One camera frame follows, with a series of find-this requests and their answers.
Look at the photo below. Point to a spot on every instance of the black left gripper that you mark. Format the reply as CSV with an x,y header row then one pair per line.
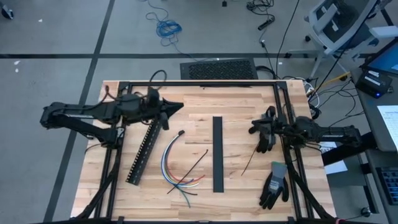
x,y
154,113

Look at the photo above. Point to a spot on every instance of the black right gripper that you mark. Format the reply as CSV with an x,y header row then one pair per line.
x,y
275,127

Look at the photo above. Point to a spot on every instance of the black raceway lid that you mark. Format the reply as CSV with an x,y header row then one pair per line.
x,y
218,155

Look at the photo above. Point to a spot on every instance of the black zip tie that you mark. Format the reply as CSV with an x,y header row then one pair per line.
x,y
187,172

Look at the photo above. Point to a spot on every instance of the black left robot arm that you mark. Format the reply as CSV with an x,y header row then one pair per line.
x,y
105,109

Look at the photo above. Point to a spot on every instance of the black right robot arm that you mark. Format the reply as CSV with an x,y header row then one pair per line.
x,y
326,133

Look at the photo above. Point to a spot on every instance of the dark brown zip tie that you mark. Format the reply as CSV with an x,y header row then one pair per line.
x,y
248,162

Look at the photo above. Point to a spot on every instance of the black perforated case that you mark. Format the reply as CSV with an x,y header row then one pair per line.
x,y
220,69

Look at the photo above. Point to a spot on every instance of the white paper with print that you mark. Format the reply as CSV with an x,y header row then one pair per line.
x,y
335,168

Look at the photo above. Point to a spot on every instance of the black power strip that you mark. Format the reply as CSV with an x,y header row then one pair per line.
x,y
265,24

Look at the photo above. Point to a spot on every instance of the grey side desk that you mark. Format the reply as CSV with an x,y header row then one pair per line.
x,y
368,124

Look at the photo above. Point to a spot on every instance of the small black floor object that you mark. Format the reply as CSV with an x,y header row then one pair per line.
x,y
224,3

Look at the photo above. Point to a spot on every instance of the black device box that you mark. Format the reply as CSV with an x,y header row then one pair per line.
x,y
373,84

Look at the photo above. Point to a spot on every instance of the grey white office chair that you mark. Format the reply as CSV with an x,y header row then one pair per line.
x,y
335,31

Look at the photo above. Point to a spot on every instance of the white document sheet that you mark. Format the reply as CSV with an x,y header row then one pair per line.
x,y
390,123

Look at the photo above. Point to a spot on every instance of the black round knob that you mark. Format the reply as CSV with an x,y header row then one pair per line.
x,y
366,212

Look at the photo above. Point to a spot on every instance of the black keyboard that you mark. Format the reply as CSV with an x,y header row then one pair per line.
x,y
390,186

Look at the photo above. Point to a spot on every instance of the laptop with blue screen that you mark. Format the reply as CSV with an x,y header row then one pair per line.
x,y
387,60

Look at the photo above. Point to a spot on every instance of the small black floor device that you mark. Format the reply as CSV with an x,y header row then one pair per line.
x,y
7,12

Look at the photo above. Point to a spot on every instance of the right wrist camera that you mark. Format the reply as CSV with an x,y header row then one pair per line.
x,y
271,112

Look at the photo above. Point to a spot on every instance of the black aluminium frame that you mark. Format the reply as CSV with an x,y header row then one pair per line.
x,y
202,83

